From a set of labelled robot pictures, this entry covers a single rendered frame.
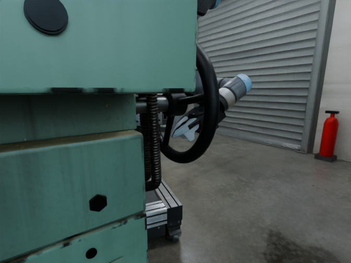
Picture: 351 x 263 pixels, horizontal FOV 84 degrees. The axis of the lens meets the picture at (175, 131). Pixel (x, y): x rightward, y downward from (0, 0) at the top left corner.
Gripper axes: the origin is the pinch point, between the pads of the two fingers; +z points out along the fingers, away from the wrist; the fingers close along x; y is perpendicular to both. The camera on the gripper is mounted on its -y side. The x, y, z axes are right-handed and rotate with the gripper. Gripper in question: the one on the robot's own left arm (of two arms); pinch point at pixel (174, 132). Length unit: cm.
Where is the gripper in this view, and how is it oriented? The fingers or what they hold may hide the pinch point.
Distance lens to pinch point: 59.5
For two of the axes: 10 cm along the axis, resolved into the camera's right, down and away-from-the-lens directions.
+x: -5.5, -1.7, 8.2
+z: -7.2, 5.9, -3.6
